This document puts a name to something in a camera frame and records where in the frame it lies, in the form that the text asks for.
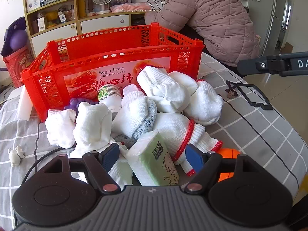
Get orange ball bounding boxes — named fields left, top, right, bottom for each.
left=218, top=148, right=241, bottom=182

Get white glove red cuff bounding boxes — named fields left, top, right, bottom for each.
left=153, top=113, right=223, bottom=176

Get green white tissue pack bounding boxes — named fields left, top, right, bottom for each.
left=123, top=130, right=179, bottom=186

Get white grey glove bundle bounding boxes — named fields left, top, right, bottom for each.
left=111, top=84, right=157, bottom=140

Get white glove bundle top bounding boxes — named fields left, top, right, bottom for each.
left=137, top=66, right=191, bottom=113

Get grey checkered tablecloth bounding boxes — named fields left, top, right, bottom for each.
left=0, top=52, right=308, bottom=231

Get purple toy grapes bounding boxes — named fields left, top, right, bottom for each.
left=64, top=98, right=97, bottom=113

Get green white paper cup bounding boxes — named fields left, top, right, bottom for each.
left=98, top=84, right=122, bottom=113

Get small white animal figurine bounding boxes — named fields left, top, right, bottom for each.
left=8, top=146, right=25, bottom=167

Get person in pink jacket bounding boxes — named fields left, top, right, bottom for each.
left=145, top=0, right=259, bottom=67

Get red plastic crate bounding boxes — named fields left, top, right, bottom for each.
left=21, top=23, right=204, bottom=121

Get red snack bucket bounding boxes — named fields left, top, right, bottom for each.
left=3, top=45, right=33, bottom=88

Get purple ball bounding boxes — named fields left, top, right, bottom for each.
left=9, top=30, right=28, bottom=51

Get pink folded cloth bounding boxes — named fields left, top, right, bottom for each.
left=110, top=2, right=152, bottom=14

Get wooden shelf cabinet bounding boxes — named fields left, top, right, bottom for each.
left=23, top=0, right=146, bottom=55

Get black frame keychain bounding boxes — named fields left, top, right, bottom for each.
left=225, top=80, right=274, bottom=111

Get black cable on table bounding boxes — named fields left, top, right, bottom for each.
left=217, top=93, right=300, bottom=188

